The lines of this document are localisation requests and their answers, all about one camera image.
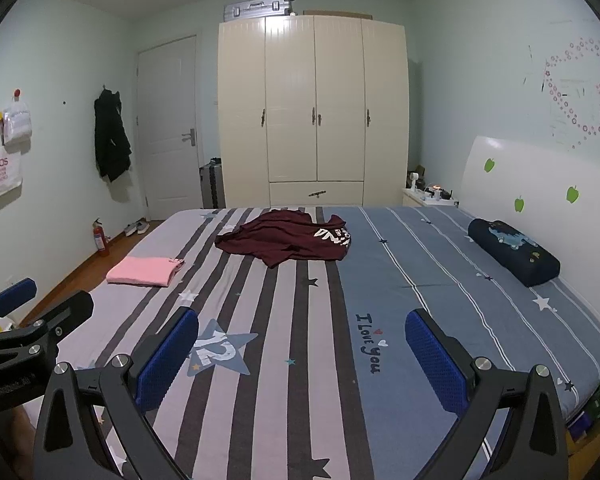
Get silver suitcase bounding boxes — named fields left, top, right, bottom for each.
left=224, top=0, right=297, bottom=23

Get maroon shirt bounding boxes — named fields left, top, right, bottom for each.
left=214, top=210, right=353, bottom=268

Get bed with striped star sheet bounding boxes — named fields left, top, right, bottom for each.
left=20, top=205, right=600, bottom=480

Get cream wardrobe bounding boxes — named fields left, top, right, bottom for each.
left=217, top=14, right=410, bottom=208

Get red fire extinguisher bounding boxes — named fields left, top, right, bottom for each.
left=91, top=218, right=110, bottom=257

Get white door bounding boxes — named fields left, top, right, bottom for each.
left=136, top=35, right=202, bottom=221

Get white nightstand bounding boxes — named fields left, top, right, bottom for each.
left=402, top=187, right=461, bottom=208

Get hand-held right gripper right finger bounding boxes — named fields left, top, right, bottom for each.
left=405, top=308, right=571, bottom=480

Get navy printed pillow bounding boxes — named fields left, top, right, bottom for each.
left=467, top=217, right=562, bottom=288

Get pink folded garment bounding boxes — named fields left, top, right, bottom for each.
left=106, top=256, right=186, bottom=288

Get dark ribbed suitcase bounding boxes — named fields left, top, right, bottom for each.
left=199, top=158, right=226, bottom=209

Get white tote bag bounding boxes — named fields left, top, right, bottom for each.
left=0, top=120, right=23, bottom=201

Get pink flower wall stickers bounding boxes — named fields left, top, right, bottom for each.
left=542, top=37, right=600, bottom=148

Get black hanging jacket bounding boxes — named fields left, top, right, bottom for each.
left=94, top=87, right=132, bottom=183

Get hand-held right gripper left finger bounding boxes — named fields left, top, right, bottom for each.
left=31, top=305, right=201, bottom=480

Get clear plastic bag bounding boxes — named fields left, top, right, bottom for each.
left=2, top=91, right=33, bottom=151

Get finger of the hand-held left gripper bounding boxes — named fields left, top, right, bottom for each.
left=0, top=277, right=37, bottom=323
left=0, top=290, right=95, bottom=361

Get white headboard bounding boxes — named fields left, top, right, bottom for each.
left=457, top=135, right=600, bottom=351

